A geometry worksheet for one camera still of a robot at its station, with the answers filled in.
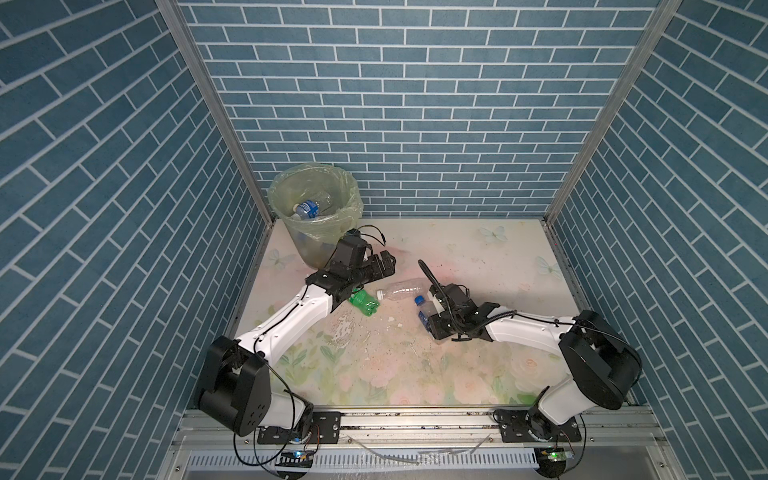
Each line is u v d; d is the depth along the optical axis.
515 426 0.74
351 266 0.64
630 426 0.76
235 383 0.41
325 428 0.73
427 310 0.93
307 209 0.96
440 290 0.75
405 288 0.96
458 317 0.69
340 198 1.03
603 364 0.45
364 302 0.94
